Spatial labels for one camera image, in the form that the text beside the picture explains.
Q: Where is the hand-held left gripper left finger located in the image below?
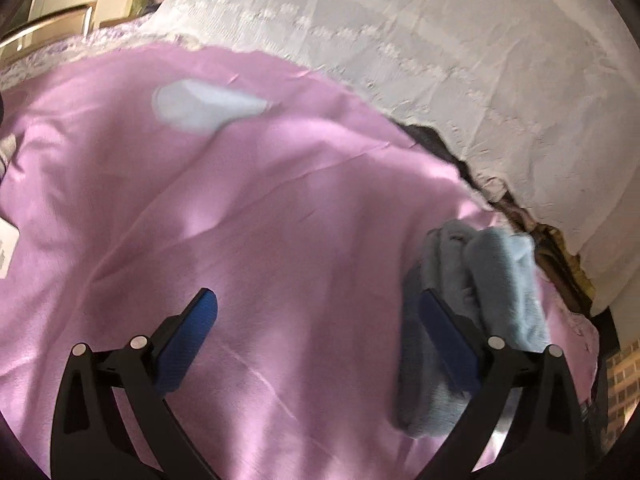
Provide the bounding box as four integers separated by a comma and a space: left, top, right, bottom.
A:
50, 287, 221, 480

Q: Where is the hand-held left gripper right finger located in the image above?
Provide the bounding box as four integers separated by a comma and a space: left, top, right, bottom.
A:
417, 290, 586, 480

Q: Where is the blue fluffy garment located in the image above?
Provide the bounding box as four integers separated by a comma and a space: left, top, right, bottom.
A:
397, 220, 551, 438

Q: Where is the pink bed sheet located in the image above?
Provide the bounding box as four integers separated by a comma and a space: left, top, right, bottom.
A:
0, 42, 601, 480

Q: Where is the white paper card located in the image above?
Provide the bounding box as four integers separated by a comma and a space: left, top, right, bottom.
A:
0, 217, 21, 281

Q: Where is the pale blue folded cloth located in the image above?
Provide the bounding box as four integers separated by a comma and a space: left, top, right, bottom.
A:
152, 78, 282, 134

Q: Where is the grey striped cloth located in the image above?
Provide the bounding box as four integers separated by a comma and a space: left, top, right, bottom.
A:
0, 132, 17, 177

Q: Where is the white lace cloth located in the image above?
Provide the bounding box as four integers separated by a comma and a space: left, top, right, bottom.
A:
150, 0, 640, 313

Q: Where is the metal frame chair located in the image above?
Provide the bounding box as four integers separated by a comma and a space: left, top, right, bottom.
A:
0, 2, 98, 67

